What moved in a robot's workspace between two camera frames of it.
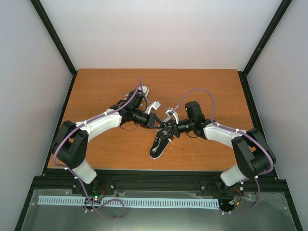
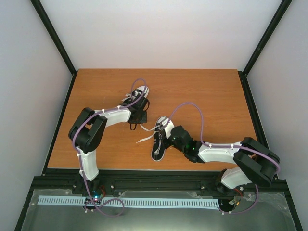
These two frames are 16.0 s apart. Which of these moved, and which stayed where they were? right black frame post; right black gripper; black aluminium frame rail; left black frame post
Moved: right black gripper
Stayed: black aluminium frame rail; left black frame post; right black frame post
